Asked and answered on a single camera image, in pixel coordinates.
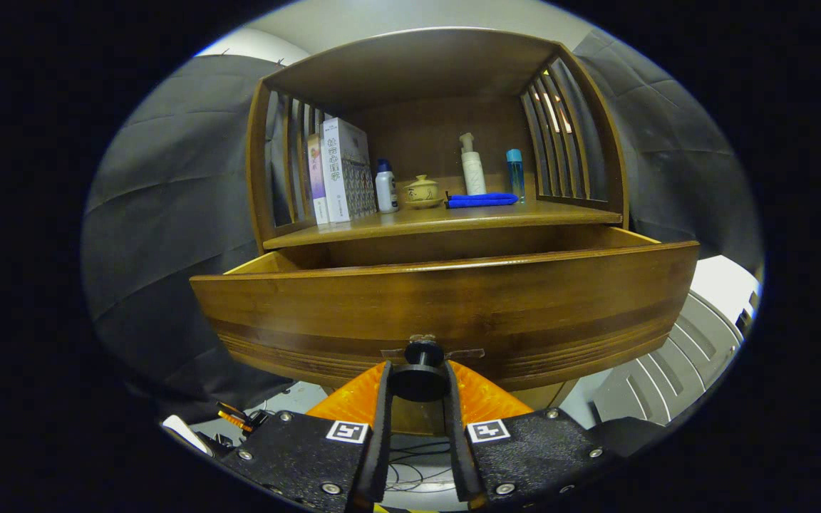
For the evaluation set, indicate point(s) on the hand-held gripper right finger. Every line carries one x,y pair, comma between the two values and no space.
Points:
457,442

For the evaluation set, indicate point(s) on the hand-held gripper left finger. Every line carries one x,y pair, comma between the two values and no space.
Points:
382,442

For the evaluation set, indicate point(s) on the black drawer knob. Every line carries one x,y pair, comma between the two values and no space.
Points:
417,381

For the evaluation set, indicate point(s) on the brown wooden drawer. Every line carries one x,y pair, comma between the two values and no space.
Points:
453,299

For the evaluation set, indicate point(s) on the white metal filing cabinet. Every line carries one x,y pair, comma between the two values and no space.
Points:
667,377

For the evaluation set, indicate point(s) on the wooden countertop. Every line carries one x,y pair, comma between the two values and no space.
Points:
453,214

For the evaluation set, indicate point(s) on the brown wooden cabinet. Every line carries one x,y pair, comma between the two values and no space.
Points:
417,64

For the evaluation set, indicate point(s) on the blue folded cloth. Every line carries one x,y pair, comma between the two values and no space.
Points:
482,200

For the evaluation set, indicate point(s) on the white bottle with blue cap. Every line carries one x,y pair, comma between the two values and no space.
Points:
385,192

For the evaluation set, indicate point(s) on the yellow ceramic lidded teacup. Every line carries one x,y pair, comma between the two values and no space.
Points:
422,191

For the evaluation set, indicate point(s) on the white pump bottle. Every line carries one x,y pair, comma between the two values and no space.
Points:
473,174

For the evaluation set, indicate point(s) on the thin purple book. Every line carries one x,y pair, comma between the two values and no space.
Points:
316,178

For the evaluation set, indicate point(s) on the clear blue bottle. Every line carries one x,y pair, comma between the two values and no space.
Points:
515,174

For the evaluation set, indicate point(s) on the white patterned book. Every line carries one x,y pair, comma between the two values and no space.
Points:
346,164

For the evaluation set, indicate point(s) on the black backdrop cloth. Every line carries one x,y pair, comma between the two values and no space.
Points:
154,235

